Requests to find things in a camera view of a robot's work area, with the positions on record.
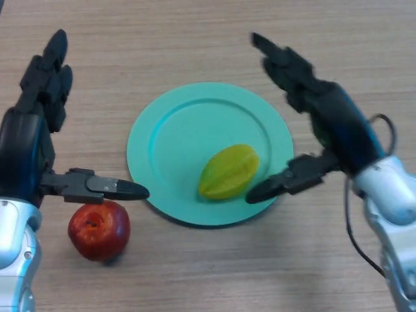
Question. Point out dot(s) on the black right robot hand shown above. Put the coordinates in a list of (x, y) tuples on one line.
[(344, 123)]

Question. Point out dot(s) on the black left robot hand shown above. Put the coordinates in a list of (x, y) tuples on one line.
[(22, 146)]

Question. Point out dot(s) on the yellow starfruit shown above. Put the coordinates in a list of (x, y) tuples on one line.
[(227, 174)]

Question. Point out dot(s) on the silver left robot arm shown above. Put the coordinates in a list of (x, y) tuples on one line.
[(14, 243)]

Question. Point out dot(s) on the teal round plate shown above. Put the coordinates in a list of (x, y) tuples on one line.
[(175, 146)]

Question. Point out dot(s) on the red apple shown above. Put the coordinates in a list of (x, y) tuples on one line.
[(100, 237)]

